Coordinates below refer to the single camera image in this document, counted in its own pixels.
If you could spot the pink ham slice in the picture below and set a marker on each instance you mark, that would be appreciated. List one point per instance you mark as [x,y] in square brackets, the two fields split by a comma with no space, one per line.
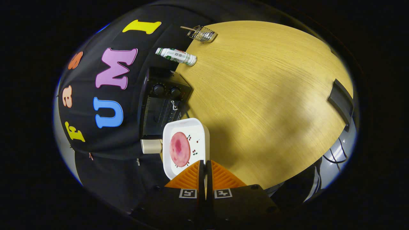
[179,149]

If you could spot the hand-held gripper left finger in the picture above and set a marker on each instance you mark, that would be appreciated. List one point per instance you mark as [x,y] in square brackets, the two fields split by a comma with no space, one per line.
[179,204]

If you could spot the white square plate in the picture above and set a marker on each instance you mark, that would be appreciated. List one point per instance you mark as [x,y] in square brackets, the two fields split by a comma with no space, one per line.
[198,134]

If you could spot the dark chair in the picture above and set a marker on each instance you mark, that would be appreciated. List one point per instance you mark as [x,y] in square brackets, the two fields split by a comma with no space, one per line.
[340,99]

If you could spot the white bread toaster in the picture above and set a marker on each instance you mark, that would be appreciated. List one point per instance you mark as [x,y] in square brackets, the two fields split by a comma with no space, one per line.
[150,147]

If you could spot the wooden stick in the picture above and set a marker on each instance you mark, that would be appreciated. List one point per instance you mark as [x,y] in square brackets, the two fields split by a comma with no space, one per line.
[187,28]

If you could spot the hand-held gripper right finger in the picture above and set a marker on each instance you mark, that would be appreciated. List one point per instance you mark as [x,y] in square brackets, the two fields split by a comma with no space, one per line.
[243,204]

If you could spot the black backdrop cloth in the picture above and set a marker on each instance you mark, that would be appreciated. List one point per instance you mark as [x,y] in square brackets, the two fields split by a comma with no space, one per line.
[127,153]

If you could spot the white bottle with green label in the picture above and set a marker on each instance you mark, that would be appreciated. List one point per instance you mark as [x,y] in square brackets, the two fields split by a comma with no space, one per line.
[175,56]

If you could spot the black toaster oven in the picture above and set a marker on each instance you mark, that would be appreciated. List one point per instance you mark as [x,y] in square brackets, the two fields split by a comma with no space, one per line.
[159,80]

